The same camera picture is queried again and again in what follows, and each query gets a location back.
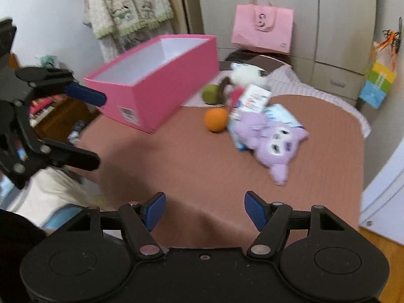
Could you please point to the blue cloth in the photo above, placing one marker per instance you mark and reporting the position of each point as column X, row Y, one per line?
column 63, row 216

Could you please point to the green plush toy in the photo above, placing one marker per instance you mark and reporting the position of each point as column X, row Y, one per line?
column 210, row 94

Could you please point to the cream fleece pants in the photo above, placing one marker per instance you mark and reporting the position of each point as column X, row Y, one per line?
column 110, row 45

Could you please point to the white plush toy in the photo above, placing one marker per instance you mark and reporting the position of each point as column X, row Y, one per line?
column 246, row 74

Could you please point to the cream knitted sweater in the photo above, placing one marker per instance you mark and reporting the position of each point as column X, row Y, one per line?
column 126, row 3

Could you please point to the colourful hanging bag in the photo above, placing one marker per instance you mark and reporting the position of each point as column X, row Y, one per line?
column 377, row 85

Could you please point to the white cloth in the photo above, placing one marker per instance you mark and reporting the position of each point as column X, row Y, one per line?
column 47, row 192

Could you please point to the orange hanging ornament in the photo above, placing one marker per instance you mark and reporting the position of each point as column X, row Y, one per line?
column 391, row 39

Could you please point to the wooden nightstand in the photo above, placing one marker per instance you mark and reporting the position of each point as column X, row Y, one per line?
column 63, row 116

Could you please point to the row of books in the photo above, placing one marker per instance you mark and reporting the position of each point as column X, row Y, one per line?
column 44, row 109

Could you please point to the white tissue packet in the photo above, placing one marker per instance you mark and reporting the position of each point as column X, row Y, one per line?
column 252, row 99

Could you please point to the orange ball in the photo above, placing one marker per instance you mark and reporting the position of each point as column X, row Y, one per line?
column 216, row 120

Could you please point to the pink cardboard box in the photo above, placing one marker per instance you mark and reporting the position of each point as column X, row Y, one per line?
column 151, row 94

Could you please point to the white door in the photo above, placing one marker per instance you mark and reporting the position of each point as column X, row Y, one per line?
column 385, row 195

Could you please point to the purple plush toy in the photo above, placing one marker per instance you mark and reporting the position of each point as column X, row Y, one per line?
column 274, row 145

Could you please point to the pink paper bag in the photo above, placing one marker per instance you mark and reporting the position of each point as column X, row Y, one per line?
column 252, row 34

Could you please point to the dark suitcase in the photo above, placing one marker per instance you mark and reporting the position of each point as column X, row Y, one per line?
column 240, row 52

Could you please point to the blue white wipes packet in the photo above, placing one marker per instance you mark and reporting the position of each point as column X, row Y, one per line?
column 281, row 116

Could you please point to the striped pillow with brown patch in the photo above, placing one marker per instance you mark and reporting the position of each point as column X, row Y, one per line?
column 303, row 90

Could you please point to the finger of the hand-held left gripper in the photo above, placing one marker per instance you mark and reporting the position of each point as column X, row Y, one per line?
column 85, row 94
column 72, row 157

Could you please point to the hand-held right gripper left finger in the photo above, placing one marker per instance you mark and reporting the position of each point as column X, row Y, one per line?
column 156, row 210

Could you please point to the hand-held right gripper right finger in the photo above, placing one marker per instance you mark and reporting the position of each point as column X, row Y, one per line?
column 255, row 210

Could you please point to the beige wardrobe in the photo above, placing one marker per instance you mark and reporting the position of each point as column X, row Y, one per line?
column 331, row 22

